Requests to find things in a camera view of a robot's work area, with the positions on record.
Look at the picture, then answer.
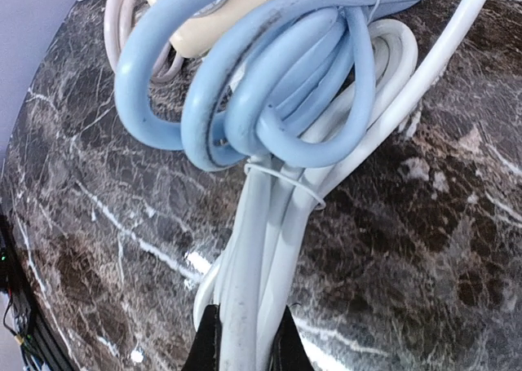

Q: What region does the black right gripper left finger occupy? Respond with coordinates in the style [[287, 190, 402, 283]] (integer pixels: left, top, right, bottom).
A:
[[181, 305, 222, 371]]

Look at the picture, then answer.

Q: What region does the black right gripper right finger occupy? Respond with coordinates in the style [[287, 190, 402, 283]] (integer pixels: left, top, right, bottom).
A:
[[270, 307, 314, 371]]

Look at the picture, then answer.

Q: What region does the white cable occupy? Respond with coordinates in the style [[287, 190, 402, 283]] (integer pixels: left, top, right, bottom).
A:
[[192, 0, 498, 371]]

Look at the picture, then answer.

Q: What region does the beige cube socket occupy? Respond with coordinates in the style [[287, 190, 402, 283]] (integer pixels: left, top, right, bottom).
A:
[[167, 0, 269, 59]]

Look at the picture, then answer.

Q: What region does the grey-blue coiled cable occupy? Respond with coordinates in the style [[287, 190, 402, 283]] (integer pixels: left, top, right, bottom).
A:
[[113, 0, 437, 172]]

